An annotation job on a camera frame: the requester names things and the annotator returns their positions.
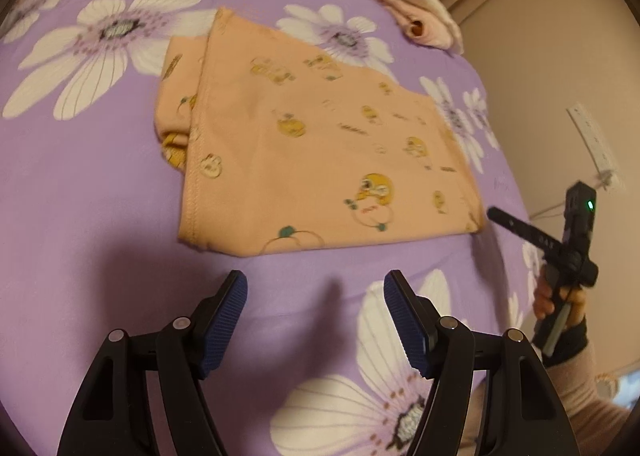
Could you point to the purple floral bed sheet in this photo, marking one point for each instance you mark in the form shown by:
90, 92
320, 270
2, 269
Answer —
75, 196

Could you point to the pink folded garment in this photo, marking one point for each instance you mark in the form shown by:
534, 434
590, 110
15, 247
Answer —
415, 15

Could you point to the orange printed shirt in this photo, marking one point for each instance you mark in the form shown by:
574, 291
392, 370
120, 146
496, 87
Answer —
310, 160

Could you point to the person's right forearm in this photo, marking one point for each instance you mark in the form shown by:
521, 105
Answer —
590, 401

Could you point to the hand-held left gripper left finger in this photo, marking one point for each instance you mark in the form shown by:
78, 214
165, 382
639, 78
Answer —
225, 321

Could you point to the white wall socket strip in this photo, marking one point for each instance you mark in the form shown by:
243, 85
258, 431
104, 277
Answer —
592, 140

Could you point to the person's right hand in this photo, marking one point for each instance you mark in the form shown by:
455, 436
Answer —
542, 303

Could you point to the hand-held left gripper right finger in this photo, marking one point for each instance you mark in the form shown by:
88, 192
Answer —
405, 326

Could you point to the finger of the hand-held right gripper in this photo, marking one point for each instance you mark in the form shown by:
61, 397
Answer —
520, 231

